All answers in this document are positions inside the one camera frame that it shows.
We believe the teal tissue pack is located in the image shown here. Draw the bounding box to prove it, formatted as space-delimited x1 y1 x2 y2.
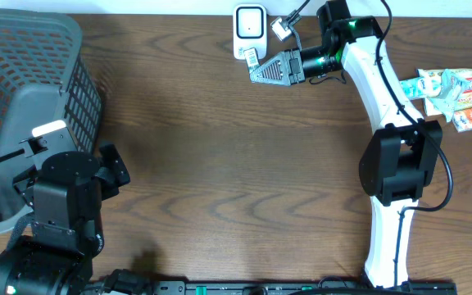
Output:
400 77 441 100

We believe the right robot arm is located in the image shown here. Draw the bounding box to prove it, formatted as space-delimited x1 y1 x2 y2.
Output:
243 1 442 289

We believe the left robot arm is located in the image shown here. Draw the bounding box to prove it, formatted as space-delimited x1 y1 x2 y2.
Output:
0 143 154 295

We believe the orange juice carton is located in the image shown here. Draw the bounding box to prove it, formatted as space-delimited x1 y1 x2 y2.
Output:
452 108 472 133

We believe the grey plastic mesh basket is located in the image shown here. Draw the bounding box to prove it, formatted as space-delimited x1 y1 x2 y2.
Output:
0 9 104 234

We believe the black round-label item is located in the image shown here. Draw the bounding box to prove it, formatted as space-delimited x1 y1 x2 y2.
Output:
243 48 260 73

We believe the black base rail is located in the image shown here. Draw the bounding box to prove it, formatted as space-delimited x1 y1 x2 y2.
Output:
82 279 458 295

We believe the teal snack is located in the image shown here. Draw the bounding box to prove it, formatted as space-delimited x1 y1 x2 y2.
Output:
429 69 470 123

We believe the white barcode scanner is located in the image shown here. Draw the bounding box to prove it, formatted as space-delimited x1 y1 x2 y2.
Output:
233 4 268 60

